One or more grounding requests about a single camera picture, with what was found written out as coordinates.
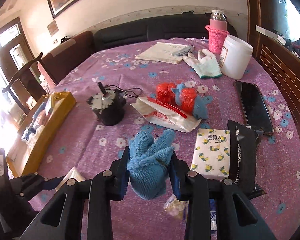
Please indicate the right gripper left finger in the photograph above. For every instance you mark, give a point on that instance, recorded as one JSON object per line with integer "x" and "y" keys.
{"x": 62, "y": 216}

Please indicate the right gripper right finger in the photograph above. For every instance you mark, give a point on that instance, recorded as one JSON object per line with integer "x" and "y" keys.
{"x": 236, "y": 217}

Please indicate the white towel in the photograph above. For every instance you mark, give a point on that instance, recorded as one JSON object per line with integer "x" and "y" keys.
{"x": 33, "y": 137}

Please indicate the blue knitted glove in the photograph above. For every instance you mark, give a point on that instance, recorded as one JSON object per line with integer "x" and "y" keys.
{"x": 149, "y": 161}
{"x": 195, "y": 99}

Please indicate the lemon print tissue pack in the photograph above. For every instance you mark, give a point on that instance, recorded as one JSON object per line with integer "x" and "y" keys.
{"x": 211, "y": 153}

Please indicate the black foil packet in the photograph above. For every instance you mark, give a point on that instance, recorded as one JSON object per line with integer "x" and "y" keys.
{"x": 244, "y": 142}

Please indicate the yellow cardboard tray box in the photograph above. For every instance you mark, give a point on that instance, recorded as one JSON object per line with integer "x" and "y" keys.
{"x": 51, "y": 110}

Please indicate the black smartphone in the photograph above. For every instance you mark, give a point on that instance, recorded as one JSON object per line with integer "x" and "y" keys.
{"x": 254, "y": 108}

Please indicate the purple floral tablecloth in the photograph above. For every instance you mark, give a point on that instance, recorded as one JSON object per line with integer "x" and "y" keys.
{"x": 86, "y": 144}

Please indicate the black electric motor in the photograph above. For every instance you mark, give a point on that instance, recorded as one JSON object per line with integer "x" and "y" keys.
{"x": 108, "y": 104}

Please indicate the white red plastic bag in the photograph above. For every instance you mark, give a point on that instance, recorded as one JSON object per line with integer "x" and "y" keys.
{"x": 165, "y": 115}

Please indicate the dark wooden chair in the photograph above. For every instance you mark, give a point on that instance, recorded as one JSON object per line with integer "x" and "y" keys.
{"x": 28, "y": 80}

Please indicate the red plastic item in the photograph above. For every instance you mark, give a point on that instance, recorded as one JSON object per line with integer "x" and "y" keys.
{"x": 164, "y": 93}

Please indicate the maroon armchair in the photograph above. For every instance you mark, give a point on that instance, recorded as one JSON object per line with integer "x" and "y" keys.
{"x": 60, "y": 61}

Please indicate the white work glove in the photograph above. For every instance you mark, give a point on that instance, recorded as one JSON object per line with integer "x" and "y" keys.
{"x": 205, "y": 65}

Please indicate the grey comb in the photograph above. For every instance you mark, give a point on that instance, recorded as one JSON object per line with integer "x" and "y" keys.
{"x": 184, "y": 51}

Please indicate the white notebook paper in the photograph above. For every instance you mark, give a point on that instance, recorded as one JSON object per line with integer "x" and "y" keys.
{"x": 162, "y": 52}

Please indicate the pink thermos bottle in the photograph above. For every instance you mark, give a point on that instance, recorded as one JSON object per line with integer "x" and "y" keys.
{"x": 217, "y": 30}

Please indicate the black sofa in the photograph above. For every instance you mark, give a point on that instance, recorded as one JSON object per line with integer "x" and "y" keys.
{"x": 185, "y": 25}

